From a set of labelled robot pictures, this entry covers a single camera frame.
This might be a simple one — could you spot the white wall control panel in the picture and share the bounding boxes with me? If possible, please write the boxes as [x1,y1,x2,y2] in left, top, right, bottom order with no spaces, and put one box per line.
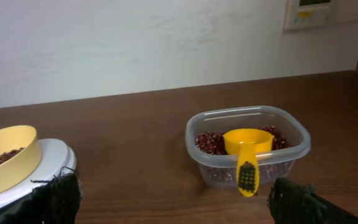
[283,0,358,30]

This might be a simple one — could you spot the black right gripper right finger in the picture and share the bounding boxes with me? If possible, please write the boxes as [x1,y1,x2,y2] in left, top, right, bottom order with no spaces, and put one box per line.
[267,177,358,224]

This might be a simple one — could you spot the yellow measuring scoop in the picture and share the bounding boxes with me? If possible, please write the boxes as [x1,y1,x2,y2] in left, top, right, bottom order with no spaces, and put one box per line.
[223,128,274,197]

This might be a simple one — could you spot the yellow plastic bowl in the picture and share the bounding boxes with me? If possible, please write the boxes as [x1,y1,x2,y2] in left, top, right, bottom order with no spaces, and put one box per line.
[0,125,42,193]

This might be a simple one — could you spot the clear plastic container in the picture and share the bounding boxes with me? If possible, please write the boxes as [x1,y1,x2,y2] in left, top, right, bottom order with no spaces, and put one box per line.
[185,106,311,189]

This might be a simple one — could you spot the white digital kitchen scale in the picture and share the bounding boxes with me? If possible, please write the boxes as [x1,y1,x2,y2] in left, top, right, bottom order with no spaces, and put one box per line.
[0,139,76,208]

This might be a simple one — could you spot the red beans in container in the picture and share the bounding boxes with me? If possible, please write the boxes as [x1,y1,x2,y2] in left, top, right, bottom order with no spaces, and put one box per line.
[195,126,290,156]

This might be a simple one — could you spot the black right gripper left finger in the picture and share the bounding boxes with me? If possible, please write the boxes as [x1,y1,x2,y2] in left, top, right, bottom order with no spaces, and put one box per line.
[0,173,82,224]

